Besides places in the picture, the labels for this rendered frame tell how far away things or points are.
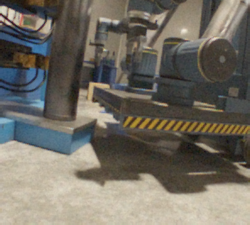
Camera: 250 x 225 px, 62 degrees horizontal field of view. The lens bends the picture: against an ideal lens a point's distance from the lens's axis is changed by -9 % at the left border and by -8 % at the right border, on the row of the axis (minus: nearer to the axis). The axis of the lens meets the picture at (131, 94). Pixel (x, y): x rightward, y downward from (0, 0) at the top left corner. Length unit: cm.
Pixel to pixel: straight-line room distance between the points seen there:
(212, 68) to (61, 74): 82
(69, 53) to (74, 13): 24
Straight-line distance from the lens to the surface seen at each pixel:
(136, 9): 98
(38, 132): 133
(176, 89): 121
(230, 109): 133
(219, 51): 99
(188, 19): 1255
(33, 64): 179
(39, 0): 186
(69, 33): 135
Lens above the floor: 44
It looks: 3 degrees down
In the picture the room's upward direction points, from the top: 8 degrees clockwise
